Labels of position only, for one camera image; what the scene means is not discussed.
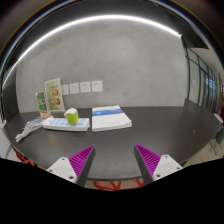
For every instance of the red metal chair frame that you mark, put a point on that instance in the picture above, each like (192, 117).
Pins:
(110, 185)
(26, 159)

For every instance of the patterned grey pouch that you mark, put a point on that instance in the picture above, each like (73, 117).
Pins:
(35, 121)

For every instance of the ceiling light strip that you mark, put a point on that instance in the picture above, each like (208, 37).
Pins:
(100, 17)

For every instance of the yellowish tape roll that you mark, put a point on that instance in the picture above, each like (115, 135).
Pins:
(45, 115)

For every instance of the white wall socket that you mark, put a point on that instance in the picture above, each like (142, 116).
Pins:
(97, 86)
(65, 89)
(74, 88)
(85, 86)

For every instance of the white and blue book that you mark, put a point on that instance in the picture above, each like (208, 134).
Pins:
(110, 120)

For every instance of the black-framed glass partition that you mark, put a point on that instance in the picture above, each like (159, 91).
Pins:
(201, 83)

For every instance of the green and white charger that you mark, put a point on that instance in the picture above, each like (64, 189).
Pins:
(72, 117)

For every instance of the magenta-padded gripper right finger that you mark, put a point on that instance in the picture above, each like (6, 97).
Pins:
(165, 165)

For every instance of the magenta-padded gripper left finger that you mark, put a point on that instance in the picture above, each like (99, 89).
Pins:
(63, 166)

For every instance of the acrylic sign stand green flyer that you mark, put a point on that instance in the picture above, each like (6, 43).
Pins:
(54, 95)

